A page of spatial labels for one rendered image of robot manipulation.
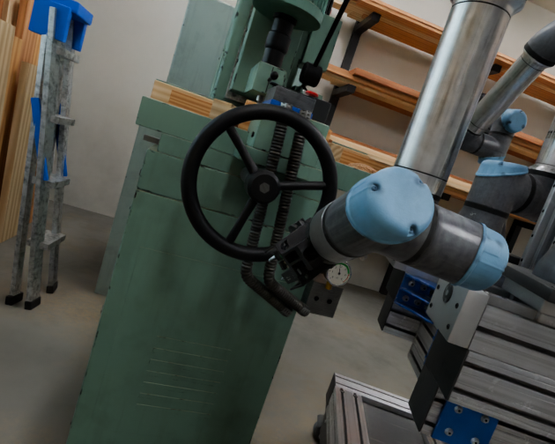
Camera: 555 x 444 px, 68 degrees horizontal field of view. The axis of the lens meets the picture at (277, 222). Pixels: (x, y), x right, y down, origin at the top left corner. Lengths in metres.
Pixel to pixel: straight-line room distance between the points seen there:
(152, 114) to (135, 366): 0.57
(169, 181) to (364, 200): 0.59
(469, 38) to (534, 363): 0.48
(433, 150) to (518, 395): 0.41
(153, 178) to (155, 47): 2.58
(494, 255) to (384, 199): 0.15
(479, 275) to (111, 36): 3.26
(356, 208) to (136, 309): 0.69
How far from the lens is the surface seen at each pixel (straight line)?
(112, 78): 3.48
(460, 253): 0.47
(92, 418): 1.16
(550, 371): 0.78
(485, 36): 0.62
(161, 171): 0.92
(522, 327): 0.74
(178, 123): 0.91
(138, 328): 1.03
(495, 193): 1.23
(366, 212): 0.41
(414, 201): 0.42
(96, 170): 3.51
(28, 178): 1.80
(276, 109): 0.74
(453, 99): 0.60
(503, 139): 1.56
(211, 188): 0.93
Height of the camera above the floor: 0.87
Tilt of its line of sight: 9 degrees down
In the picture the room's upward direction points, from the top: 18 degrees clockwise
